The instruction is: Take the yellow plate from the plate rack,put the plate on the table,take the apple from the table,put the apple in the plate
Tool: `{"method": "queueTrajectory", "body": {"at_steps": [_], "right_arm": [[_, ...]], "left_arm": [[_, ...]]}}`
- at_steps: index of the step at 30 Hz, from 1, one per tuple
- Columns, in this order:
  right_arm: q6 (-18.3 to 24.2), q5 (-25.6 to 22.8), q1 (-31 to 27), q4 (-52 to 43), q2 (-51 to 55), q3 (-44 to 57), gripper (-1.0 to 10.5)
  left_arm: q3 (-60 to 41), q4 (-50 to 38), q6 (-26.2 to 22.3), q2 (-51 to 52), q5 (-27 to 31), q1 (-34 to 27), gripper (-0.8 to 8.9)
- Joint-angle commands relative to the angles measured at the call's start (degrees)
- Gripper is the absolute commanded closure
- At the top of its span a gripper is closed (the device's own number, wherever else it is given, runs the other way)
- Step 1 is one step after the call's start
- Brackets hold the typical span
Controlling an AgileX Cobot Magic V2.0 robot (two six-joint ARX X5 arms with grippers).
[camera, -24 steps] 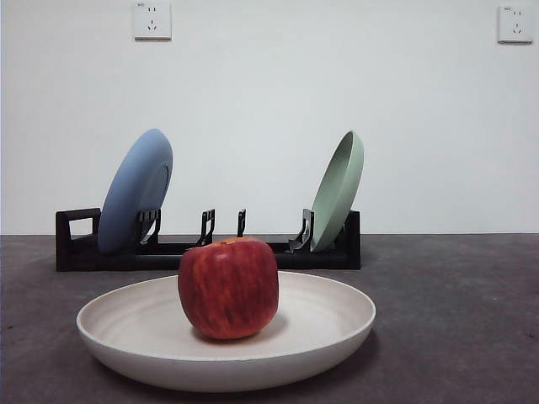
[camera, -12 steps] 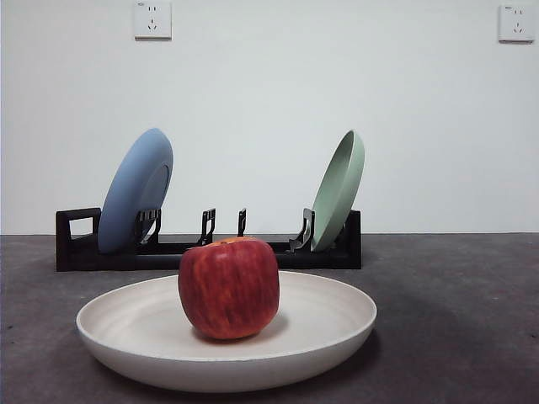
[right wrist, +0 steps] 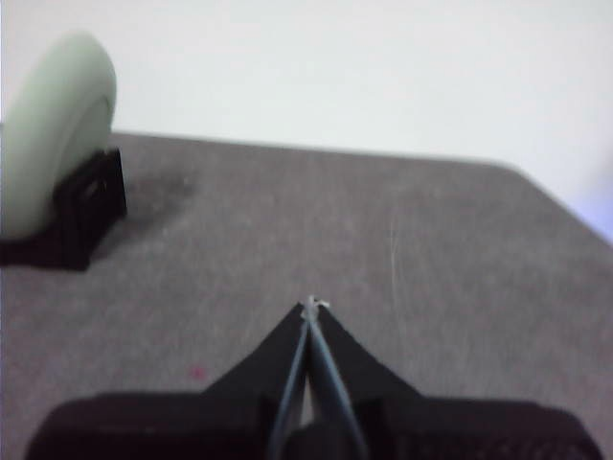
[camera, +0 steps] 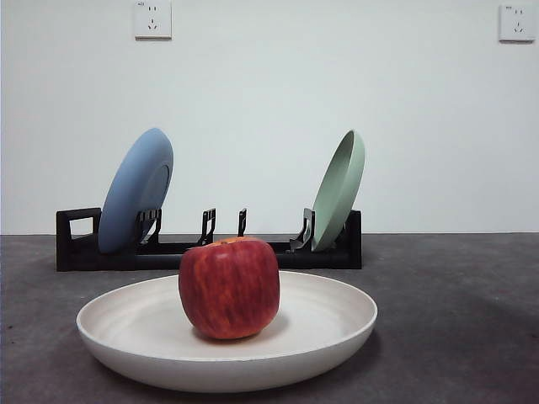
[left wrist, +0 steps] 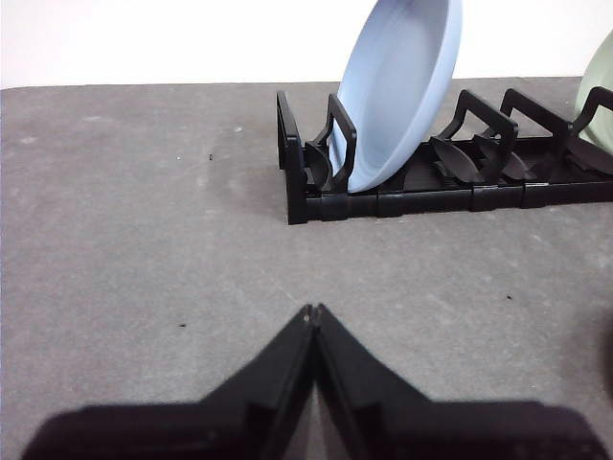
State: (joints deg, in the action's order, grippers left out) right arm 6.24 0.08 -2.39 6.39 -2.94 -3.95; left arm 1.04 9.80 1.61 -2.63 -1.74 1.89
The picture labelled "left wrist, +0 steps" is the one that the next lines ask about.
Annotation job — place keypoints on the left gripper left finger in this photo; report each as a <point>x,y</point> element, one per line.
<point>215,426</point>

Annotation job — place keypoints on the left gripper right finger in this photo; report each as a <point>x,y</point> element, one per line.
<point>431,431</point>

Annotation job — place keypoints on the black plastic plate rack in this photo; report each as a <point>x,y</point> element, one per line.
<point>421,199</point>

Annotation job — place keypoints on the blue plate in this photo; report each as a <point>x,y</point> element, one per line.
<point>397,96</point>

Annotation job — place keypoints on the green plate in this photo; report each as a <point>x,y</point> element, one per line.
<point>601,91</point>

